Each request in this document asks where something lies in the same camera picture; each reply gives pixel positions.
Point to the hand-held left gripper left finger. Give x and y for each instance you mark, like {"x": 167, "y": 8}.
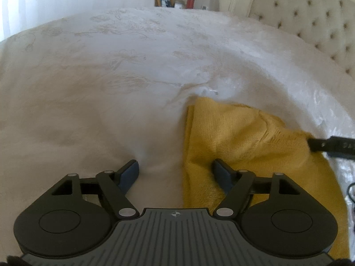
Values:
{"x": 129, "y": 174}

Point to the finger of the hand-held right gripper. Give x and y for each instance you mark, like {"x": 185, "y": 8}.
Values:
{"x": 332, "y": 145}

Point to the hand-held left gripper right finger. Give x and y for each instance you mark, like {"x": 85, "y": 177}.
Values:
{"x": 224, "y": 174}

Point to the yellow knit sweater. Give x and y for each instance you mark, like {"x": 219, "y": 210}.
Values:
{"x": 230, "y": 133}

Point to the white embroidered bedspread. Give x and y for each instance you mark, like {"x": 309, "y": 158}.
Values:
{"x": 97, "y": 88}

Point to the cream tufted headboard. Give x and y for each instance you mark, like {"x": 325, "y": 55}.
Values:
{"x": 305, "y": 5}

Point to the red candle jar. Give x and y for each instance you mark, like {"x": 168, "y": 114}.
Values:
{"x": 190, "y": 2}

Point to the white curtain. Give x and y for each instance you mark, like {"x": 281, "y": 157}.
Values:
{"x": 55, "y": 2}

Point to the wooden picture frame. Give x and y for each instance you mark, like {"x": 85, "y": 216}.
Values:
{"x": 164, "y": 0}

